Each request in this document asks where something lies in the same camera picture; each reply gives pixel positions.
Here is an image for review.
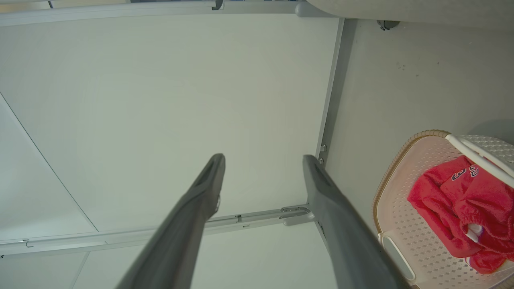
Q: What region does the cream perforated laundry basket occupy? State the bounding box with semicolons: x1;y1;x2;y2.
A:
371;129;514;289

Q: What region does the red white garment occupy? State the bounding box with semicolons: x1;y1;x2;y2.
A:
407;155;514;275

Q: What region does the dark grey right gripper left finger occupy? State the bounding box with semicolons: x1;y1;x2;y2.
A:
114;153;226;289

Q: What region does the grey fabric sofa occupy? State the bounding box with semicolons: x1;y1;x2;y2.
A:
305;0;514;28

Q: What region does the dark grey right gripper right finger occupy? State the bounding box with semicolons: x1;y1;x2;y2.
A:
302;155;410;289

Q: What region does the grey aluminium frame rail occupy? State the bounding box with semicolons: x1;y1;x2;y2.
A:
315;18;346;165
0;0;308;27
0;204;316;258

